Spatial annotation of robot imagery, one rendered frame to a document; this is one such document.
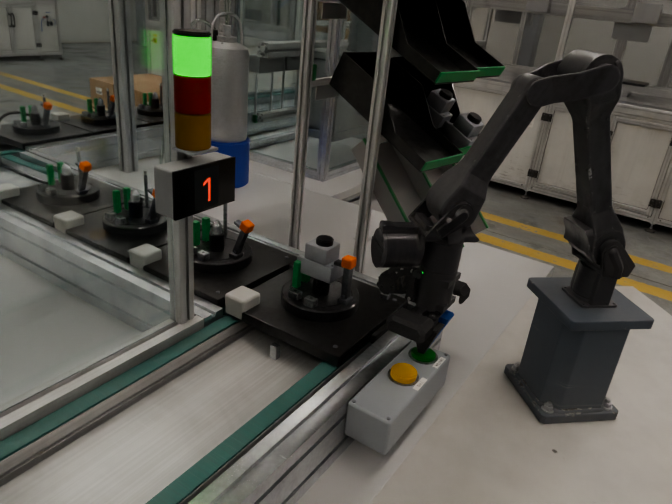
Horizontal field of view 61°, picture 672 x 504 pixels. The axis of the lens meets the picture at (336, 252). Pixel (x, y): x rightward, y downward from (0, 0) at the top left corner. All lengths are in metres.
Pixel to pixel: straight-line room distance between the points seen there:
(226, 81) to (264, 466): 1.31
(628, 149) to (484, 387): 3.97
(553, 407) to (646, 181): 3.99
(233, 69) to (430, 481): 1.32
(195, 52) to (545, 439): 0.78
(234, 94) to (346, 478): 1.27
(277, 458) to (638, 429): 0.64
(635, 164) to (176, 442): 4.45
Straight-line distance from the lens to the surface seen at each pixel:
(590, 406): 1.09
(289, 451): 0.75
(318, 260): 0.97
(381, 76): 1.08
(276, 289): 1.06
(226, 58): 1.81
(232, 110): 1.84
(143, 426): 0.86
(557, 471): 0.97
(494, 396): 1.07
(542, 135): 5.03
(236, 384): 0.92
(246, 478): 0.72
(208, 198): 0.86
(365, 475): 0.87
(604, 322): 0.97
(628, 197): 5.00
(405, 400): 0.85
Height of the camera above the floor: 1.48
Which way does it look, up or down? 25 degrees down
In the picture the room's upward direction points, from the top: 6 degrees clockwise
